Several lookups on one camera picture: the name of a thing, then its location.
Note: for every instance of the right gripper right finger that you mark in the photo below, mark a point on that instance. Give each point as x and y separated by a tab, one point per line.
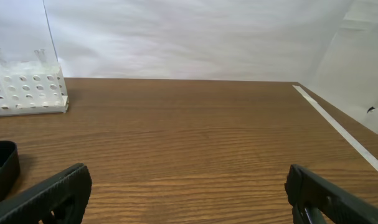
319	193

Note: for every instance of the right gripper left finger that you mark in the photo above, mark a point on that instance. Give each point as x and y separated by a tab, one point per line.
61	193

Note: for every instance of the black tray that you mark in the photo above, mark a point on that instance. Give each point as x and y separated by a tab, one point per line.
5	168

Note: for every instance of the white test tube rack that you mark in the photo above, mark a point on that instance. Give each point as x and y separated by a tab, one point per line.
45	82

